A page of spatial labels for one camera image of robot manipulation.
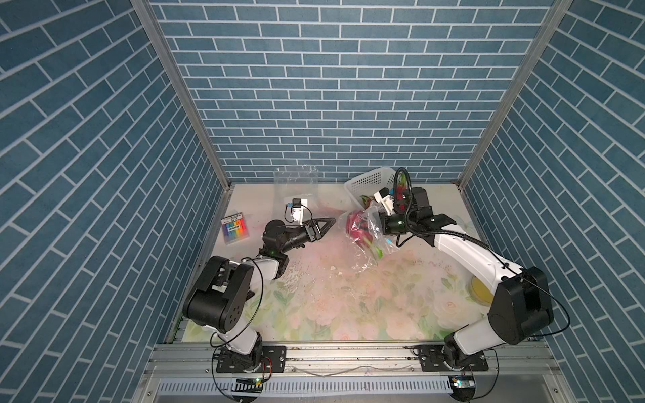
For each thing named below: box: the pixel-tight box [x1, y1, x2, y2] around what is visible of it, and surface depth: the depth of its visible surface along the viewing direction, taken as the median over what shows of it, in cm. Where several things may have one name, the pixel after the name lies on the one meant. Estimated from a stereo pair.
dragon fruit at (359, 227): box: [346, 209, 384, 259], surface depth 76 cm
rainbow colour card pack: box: [220, 211, 250, 246], surface depth 105 cm
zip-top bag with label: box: [272, 165, 320, 226], surface depth 119 cm
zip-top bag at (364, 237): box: [337, 200, 399, 273], surface depth 77 cm
